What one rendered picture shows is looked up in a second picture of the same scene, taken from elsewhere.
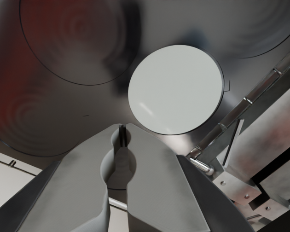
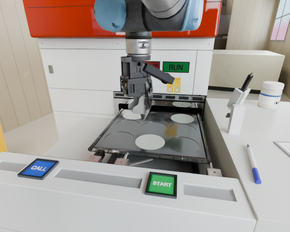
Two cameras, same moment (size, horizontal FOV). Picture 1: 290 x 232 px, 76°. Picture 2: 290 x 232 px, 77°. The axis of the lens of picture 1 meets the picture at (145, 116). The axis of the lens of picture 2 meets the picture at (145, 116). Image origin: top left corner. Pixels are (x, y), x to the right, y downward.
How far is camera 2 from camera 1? 62 cm
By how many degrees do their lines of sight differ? 84
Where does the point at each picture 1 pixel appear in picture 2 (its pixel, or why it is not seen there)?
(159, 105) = (144, 139)
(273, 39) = (179, 151)
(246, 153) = not seen: hidden behind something
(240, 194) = not seen: hidden behind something
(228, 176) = (125, 161)
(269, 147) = not seen: hidden behind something
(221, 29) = (171, 142)
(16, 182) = (81, 138)
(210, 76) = (159, 145)
